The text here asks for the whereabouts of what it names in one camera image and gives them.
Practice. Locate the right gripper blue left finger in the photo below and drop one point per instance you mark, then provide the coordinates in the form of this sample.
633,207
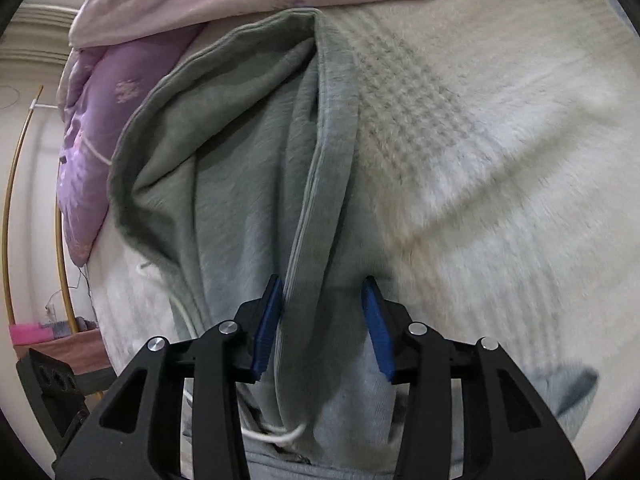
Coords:
258,321

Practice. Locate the grey hooded sweatshirt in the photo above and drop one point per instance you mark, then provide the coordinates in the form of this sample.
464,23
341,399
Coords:
320,146

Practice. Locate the white fleece blanket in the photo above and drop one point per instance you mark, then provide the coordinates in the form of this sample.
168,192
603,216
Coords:
562,72

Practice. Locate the purple floral quilt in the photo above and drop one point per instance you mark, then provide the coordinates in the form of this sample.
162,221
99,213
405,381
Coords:
120,50

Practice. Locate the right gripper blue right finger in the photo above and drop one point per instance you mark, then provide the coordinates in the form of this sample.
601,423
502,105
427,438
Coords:
387,324

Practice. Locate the pink box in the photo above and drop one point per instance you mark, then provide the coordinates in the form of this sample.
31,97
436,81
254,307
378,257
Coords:
31,333

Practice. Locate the wooden clothes rack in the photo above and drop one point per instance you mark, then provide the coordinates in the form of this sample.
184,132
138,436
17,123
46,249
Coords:
31,136

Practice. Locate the brown side table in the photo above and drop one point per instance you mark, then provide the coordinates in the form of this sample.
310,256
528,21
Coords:
85,353

